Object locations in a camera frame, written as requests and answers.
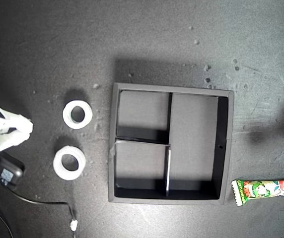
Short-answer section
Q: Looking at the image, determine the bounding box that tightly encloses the white tape roll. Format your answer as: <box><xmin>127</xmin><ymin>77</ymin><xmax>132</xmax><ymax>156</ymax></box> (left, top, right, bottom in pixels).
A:
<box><xmin>62</xmin><ymin>100</ymin><xmax>93</xmax><ymax>129</ymax></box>
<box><xmin>53</xmin><ymin>145</ymin><xmax>87</xmax><ymax>181</ymax></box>

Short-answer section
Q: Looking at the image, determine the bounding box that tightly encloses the printed wrapper snack bar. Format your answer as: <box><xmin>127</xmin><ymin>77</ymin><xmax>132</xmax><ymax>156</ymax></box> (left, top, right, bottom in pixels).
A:
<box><xmin>231</xmin><ymin>176</ymin><xmax>284</xmax><ymax>208</ymax></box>

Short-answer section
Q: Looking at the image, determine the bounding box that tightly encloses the small black camera box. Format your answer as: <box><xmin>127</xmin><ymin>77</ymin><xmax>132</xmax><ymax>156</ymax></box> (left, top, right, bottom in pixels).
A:
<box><xmin>0</xmin><ymin>151</ymin><xmax>26</xmax><ymax>191</ymax></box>

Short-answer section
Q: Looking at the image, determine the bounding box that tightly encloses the black compartment tray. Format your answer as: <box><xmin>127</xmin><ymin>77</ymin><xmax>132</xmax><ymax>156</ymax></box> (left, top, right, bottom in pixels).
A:
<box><xmin>108</xmin><ymin>82</ymin><xmax>235</xmax><ymax>206</ymax></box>

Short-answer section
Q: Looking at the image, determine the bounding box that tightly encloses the black camera cable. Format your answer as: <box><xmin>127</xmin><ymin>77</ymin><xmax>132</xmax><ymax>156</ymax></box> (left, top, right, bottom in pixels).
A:
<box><xmin>12</xmin><ymin>188</ymin><xmax>79</xmax><ymax>238</ymax></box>

